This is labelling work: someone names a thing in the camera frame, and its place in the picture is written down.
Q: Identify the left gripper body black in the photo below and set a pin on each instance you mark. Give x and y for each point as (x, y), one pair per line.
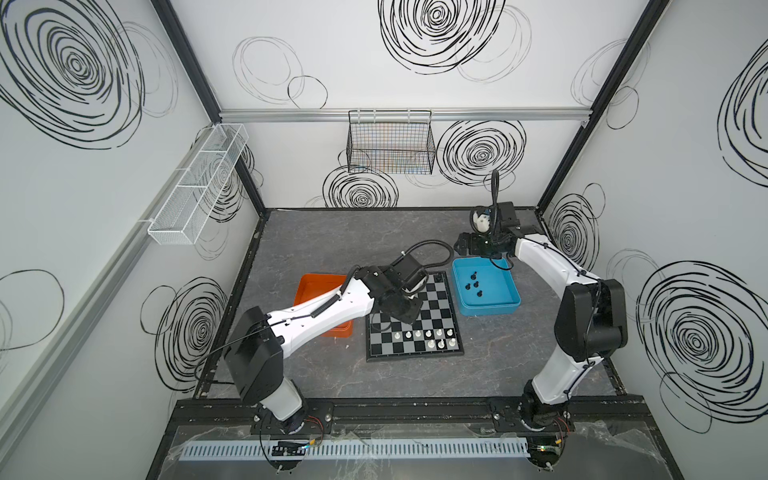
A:
(405, 306)

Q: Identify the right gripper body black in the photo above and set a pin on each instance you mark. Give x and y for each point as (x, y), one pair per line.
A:
(466, 243)

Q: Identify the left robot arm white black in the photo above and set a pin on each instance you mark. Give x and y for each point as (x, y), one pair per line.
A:
(262, 341)

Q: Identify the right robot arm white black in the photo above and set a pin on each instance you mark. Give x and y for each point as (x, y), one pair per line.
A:
(590, 325)

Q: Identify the black white chess board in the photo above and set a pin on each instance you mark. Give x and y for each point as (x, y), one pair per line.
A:
(434, 333)

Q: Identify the blue plastic tray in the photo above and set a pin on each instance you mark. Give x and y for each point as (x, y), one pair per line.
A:
(500, 294)

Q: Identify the orange plastic tray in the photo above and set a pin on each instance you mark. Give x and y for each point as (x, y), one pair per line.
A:
(313, 285)

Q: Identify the black wire basket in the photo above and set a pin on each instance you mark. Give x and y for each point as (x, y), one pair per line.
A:
(395, 141)

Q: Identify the white slotted cable duct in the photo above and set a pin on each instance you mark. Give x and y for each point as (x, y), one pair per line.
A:
(355, 449)

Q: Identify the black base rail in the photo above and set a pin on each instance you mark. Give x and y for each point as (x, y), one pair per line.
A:
(502, 412)

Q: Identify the white wire shelf basket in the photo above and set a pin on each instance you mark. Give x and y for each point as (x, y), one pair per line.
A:
(186, 210)

